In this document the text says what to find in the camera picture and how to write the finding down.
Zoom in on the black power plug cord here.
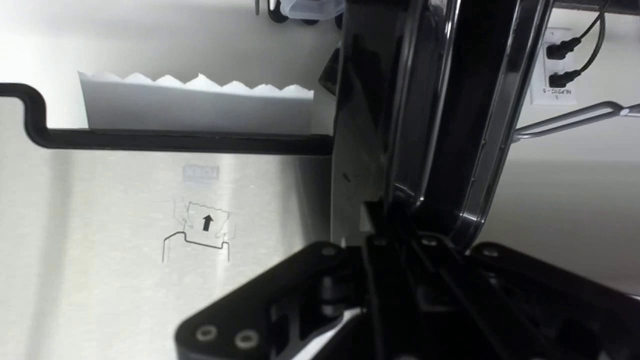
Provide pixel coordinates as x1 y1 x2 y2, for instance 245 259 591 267
543 7 608 92

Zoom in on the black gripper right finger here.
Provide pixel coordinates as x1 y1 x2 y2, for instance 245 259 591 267
397 227 640 360

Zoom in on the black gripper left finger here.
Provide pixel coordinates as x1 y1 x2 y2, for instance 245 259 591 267
173 238 376 360

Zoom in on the white wall power outlet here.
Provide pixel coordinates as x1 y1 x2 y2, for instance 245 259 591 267
527 26 585 106

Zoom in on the stainless steel paper towel dispenser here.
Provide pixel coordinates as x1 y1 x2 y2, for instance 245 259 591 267
0 81 336 360

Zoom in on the white paper filter stack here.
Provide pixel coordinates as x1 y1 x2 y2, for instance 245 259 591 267
78 68 315 132

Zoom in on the chrome wire rack frame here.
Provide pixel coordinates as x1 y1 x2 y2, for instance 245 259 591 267
510 97 640 144

